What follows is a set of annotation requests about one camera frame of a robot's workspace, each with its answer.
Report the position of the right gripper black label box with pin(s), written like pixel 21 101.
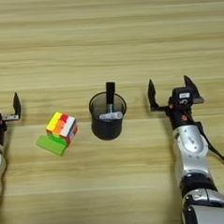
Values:
pixel 182 95

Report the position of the black marker pen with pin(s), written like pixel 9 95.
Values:
pixel 110 93

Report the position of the multicolour puzzle cube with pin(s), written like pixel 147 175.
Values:
pixel 61 128

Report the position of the green rectangular block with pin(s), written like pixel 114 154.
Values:
pixel 52 147

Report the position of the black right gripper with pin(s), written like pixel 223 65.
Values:
pixel 179 113

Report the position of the black mesh pen cup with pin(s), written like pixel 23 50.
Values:
pixel 107 129

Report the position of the white marker black cap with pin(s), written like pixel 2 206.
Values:
pixel 111 116

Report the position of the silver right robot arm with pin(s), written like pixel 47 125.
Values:
pixel 191 143

